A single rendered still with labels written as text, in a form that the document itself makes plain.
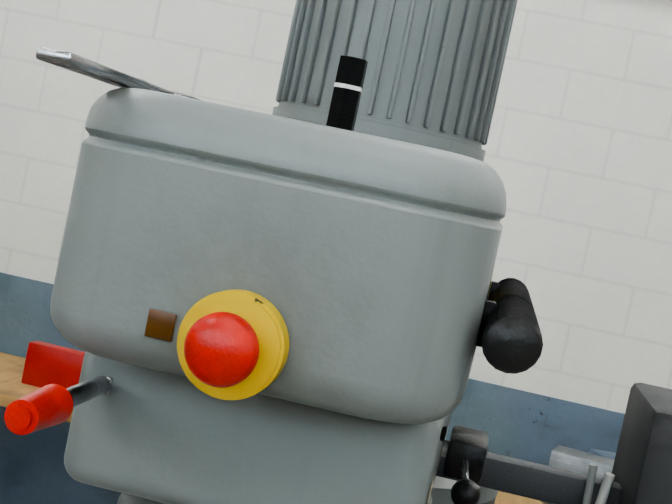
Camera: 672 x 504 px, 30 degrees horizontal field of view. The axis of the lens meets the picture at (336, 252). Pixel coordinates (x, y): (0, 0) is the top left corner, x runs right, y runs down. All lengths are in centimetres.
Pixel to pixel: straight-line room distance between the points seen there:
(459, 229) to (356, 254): 6
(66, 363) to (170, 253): 413
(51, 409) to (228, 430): 14
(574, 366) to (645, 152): 90
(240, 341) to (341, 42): 48
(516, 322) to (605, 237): 441
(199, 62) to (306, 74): 421
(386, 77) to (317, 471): 40
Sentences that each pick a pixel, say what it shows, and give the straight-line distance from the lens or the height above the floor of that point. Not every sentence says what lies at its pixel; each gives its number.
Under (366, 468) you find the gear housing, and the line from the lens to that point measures 80.
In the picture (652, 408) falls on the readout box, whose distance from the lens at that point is 115.
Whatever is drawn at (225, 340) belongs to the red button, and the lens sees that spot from 66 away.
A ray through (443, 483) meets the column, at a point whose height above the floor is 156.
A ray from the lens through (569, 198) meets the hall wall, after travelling 512.
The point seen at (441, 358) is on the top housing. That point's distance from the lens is 71.
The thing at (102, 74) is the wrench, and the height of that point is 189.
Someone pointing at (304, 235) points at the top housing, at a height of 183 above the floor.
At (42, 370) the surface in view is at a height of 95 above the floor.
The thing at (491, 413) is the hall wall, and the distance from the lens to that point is 516.
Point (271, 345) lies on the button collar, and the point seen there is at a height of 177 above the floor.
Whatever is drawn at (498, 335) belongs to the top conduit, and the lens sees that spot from 72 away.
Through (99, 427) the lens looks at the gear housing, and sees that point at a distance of 84.
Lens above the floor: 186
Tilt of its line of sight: 3 degrees down
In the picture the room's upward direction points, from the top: 12 degrees clockwise
